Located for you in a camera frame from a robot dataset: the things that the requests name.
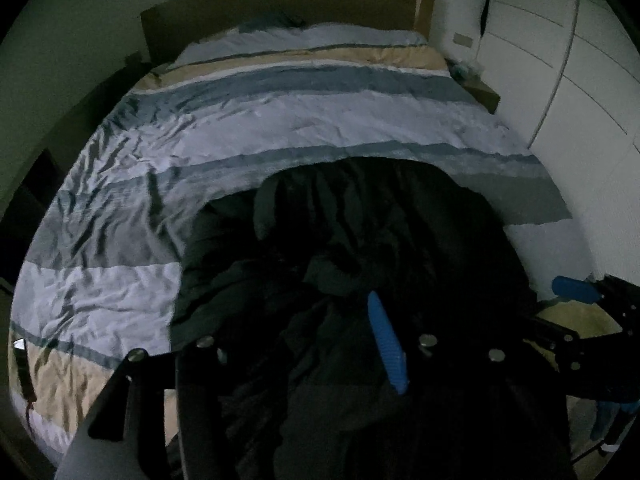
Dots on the small teal object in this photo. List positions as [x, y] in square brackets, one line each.
[462, 70]

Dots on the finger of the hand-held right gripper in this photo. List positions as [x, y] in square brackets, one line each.
[575, 287]
[565, 342]

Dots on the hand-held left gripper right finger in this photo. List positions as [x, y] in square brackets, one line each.
[387, 345]

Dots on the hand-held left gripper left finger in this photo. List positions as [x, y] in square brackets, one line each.
[200, 410]

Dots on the dark handheld device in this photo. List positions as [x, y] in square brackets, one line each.
[25, 375]

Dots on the black puffer jacket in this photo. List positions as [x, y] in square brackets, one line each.
[350, 220]

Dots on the wall socket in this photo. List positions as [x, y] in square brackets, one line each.
[463, 40]

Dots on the wooden bed headboard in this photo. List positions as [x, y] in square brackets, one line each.
[280, 2]

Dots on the striped duvet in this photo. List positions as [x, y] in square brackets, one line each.
[200, 125]

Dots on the wooden nightstand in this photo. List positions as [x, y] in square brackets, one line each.
[482, 95]

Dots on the white wardrobe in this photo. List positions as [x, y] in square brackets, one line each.
[575, 85]

